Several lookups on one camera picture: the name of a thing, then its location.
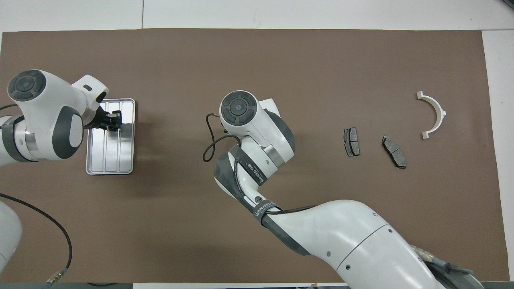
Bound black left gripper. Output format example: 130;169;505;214
84;102;122;132

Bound silver metal tray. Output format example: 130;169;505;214
86;98;136;175

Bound brown table mat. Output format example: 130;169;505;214
0;28;510;283

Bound dark grey brake pad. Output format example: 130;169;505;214
381;136;407;169
343;127;361;157

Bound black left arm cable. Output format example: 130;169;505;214
0;193;73;287

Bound white curved plastic bracket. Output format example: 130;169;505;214
416;91;446;140

